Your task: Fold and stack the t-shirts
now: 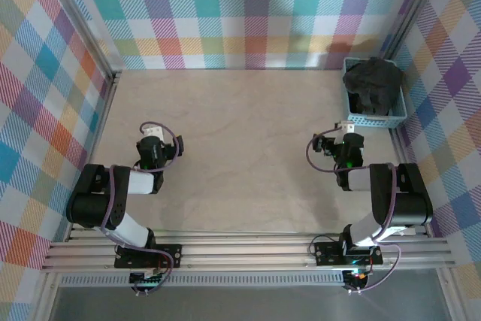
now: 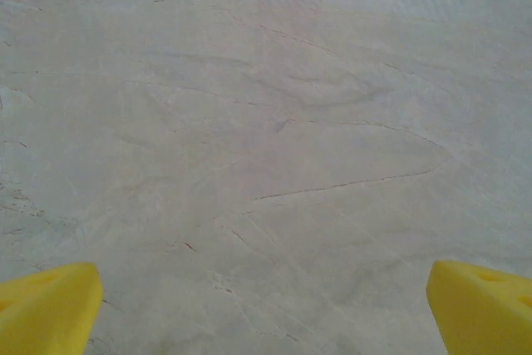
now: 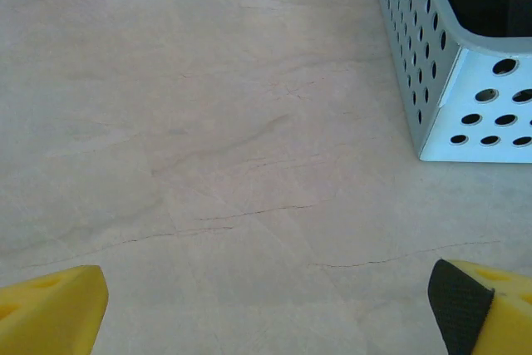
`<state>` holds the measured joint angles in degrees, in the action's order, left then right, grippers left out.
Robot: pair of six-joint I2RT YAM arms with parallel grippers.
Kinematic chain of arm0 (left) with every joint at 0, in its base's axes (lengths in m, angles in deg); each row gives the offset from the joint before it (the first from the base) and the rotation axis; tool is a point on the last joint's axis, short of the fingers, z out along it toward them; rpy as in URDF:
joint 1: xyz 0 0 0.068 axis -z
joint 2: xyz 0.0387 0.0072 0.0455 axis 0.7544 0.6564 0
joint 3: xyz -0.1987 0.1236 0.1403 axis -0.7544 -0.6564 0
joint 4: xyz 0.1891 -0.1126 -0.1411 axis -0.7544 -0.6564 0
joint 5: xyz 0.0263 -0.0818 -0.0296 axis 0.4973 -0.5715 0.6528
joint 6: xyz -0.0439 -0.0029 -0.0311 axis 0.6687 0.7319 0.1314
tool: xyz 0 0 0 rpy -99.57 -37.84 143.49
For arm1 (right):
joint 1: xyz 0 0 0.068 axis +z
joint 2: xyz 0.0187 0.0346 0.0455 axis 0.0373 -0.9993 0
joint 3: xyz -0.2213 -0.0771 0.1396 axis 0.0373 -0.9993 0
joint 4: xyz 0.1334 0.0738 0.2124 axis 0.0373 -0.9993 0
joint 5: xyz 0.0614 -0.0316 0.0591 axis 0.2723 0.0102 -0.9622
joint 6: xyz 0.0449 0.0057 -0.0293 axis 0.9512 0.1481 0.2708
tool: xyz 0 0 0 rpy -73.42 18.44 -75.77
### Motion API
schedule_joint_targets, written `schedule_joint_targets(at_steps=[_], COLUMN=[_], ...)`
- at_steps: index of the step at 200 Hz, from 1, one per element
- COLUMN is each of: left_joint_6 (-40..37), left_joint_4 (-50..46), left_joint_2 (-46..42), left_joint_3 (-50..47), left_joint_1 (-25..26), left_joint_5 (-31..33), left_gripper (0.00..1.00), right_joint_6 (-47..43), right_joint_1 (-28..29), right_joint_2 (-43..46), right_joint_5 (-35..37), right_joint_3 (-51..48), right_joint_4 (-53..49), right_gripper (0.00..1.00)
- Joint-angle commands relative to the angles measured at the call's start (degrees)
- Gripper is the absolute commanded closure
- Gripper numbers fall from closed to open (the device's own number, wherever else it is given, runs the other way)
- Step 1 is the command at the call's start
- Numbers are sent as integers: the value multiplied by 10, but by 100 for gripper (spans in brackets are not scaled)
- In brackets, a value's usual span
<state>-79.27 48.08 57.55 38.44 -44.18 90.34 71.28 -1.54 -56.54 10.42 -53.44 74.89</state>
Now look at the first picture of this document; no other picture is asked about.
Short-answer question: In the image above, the grey slotted cable duct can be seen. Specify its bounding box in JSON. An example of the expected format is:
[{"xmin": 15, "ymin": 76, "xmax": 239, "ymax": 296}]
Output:
[{"xmin": 59, "ymin": 271, "xmax": 346, "ymax": 287}]

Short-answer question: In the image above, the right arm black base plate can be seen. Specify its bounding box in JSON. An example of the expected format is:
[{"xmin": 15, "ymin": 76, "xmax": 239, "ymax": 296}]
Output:
[{"xmin": 313, "ymin": 241, "xmax": 384, "ymax": 266}]

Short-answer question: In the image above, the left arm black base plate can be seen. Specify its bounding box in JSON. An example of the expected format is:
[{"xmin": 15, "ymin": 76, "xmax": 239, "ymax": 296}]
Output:
[{"xmin": 114, "ymin": 244, "xmax": 183, "ymax": 269}]

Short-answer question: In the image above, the black clothes pile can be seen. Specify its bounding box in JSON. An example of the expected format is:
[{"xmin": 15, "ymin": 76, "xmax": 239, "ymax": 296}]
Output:
[{"xmin": 342, "ymin": 56, "xmax": 405, "ymax": 116}]

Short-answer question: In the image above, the aluminium side rail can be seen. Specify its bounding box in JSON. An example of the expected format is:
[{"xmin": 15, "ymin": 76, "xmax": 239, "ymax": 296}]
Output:
[{"xmin": 67, "ymin": 71, "xmax": 123, "ymax": 243}]

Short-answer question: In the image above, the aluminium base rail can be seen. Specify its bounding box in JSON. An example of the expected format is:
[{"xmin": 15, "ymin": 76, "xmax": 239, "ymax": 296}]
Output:
[{"xmin": 41, "ymin": 229, "xmax": 458, "ymax": 271}]

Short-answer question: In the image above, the light blue plastic basket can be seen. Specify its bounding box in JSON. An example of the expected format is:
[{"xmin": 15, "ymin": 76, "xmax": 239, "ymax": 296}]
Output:
[{"xmin": 342, "ymin": 56, "xmax": 409, "ymax": 129}]

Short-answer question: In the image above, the aluminium frame post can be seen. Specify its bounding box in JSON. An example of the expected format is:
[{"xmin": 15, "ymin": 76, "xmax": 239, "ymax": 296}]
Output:
[
  {"xmin": 383, "ymin": 0, "xmax": 452, "ymax": 61},
  {"xmin": 35, "ymin": 0, "xmax": 123, "ymax": 77}
]

